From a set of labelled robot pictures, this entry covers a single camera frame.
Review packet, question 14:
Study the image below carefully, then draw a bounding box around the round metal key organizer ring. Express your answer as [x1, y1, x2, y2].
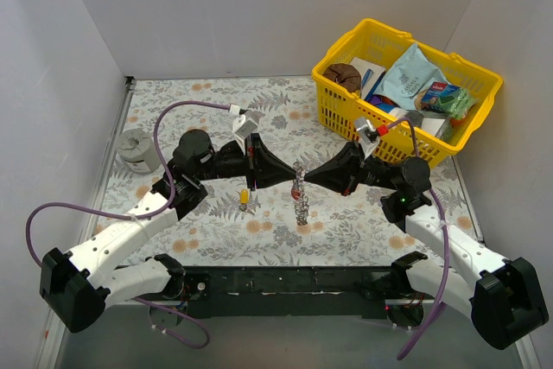
[289, 161, 311, 227]

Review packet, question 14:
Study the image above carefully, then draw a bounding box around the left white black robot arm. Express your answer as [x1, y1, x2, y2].
[40, 130, 296, 333]

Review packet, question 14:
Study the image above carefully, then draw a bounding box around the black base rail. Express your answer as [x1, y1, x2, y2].
[133, 264, 437, 321]

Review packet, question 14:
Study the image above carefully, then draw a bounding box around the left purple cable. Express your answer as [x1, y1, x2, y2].
[24, 100, 241, 349]

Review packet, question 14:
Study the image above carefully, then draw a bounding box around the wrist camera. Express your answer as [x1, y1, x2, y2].
[232, 110, 258, 152]
[353, 118, 380, 159]

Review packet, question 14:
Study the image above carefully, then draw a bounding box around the brown round bread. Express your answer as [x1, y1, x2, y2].
[323, 63, 362, 92]

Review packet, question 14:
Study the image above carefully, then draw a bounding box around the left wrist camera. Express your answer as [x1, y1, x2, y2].
[232, 110, 258, 152]

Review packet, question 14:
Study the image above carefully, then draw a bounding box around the yellow key tag with key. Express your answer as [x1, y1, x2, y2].
[238, 188, 254, 214]

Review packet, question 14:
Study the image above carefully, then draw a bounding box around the purple cable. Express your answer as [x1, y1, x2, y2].
[24, 100, 241, 349]
[384, 118, 454, 360]

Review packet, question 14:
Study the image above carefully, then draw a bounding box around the red key tag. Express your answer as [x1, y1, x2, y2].
[291, 188, 302, 200]

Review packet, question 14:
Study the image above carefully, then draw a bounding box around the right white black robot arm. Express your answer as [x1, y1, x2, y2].
[304, 142, 549, 350]

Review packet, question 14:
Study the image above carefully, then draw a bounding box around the green wrapped package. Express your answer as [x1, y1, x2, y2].
[420, 81, 477, 120]

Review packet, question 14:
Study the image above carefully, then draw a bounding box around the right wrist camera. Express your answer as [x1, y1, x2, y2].
[353, 118, 380, 159]

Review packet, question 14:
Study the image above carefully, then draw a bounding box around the grey tape roll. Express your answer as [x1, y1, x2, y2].
[116, 128, 161, 175]

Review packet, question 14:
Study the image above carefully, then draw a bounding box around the floral patterned table mat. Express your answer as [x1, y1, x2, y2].
[85, 77, 487, 268]

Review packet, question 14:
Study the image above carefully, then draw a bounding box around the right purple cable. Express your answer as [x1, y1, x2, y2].
[384, 118, 454, 360]

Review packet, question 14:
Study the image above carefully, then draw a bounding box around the white box in basket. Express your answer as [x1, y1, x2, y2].
[350, 57, 386, 100]

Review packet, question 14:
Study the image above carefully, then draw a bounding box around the yellow plastic shopping basket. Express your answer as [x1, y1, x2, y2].
[312, 19, 503, 167]

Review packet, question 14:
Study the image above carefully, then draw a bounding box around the light blue chips bag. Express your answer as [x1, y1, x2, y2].
[374, 42, 448, 110]

